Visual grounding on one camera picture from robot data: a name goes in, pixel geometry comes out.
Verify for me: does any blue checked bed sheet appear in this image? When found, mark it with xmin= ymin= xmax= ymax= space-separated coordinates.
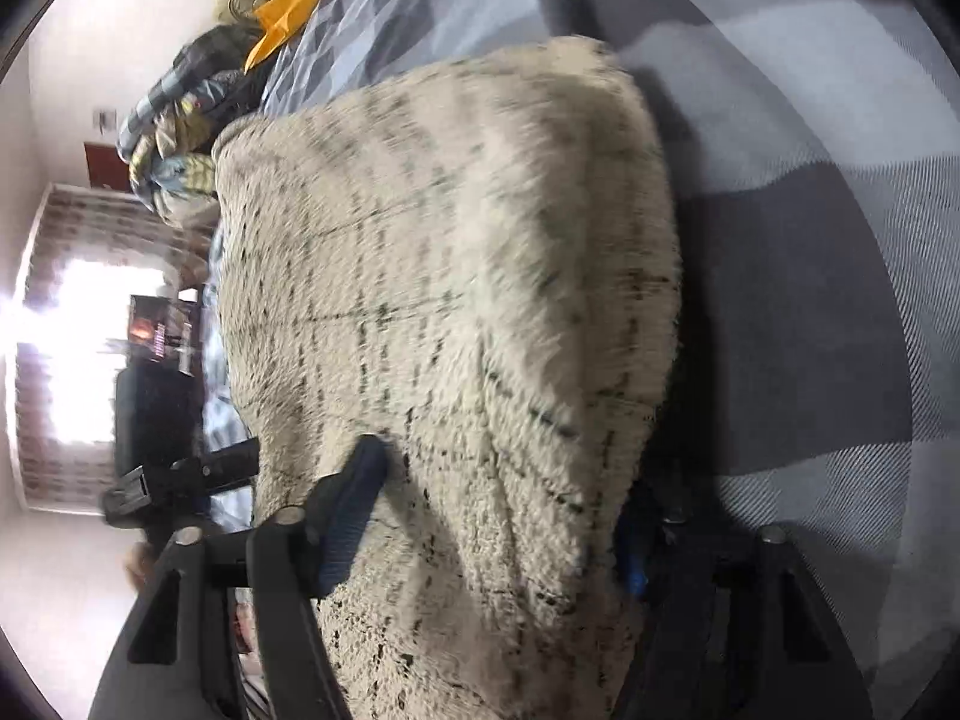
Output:
xmin=196 ymin=0 xmax=947 ymax=698

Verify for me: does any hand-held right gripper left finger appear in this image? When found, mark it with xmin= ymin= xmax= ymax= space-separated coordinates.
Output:
xmin=88 ymin=435 xmax=391 ymax=720

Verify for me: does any person's left hand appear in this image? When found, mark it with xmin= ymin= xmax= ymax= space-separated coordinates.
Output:
xmin=124 ymin=541 xmax=164 ymax=592

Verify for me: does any cream checked fleece jacket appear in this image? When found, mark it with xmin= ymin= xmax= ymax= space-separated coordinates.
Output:
xmin=201 ymin=34 xmax=685 ymax=720

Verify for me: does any black chair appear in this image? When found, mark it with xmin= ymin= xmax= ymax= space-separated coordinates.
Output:
xmin=112 ymin=364 xmax=207 ymax=470

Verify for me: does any dark printed poster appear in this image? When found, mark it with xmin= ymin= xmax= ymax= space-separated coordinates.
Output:
xmin=127 ymin=294 xmax=200 ymax=376

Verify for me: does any red wooden door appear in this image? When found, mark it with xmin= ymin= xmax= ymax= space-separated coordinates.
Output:
xmin=84 ymin=141 xmax=140 ymax=194

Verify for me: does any patterned window curtain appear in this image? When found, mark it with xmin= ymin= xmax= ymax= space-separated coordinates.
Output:
xmin=13 ymin=184 xmax=215 ymax=515

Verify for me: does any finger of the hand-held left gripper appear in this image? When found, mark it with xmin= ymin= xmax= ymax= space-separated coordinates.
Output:
xmin=201 ymin=436 xmax=260 ymax=494

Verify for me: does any pile of crumpled clothes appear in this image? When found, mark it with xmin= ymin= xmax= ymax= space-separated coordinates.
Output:
xmin=118 ymin=0 xmax=305 ymax=227

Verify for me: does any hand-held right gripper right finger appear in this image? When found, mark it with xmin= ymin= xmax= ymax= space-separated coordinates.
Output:
xmin=611 ymin=478 xmax=875 ymax=720

